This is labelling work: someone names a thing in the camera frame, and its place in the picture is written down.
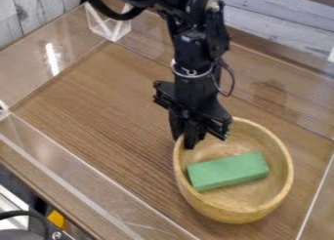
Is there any yellow black device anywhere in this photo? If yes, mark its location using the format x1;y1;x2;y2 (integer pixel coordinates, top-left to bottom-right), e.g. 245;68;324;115
30;197;91;240

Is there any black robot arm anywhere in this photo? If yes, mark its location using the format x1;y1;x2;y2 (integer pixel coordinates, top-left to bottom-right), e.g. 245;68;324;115
124;0;233;149

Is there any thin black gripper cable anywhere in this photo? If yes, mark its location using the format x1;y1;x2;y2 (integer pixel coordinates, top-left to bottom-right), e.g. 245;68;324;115
210;58;237;98

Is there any black cable bottom left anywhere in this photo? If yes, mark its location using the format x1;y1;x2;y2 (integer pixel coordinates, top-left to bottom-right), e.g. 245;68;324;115
0;210;51;240

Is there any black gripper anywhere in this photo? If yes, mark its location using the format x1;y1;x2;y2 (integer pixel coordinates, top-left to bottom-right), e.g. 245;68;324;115
153;64;233;149

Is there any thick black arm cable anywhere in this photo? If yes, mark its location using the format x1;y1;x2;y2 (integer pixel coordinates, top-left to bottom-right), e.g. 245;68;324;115
78;0;149;21

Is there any brown wooden bowl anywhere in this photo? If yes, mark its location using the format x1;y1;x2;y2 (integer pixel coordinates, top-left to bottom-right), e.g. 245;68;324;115
173;117;295;224

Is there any clear acrylic corner bracket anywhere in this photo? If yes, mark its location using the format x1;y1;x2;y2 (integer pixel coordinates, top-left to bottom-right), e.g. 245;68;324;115
85;3;133;42

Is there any green rectangular block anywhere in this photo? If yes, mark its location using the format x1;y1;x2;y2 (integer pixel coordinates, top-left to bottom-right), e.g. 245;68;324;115
188;152;271;192

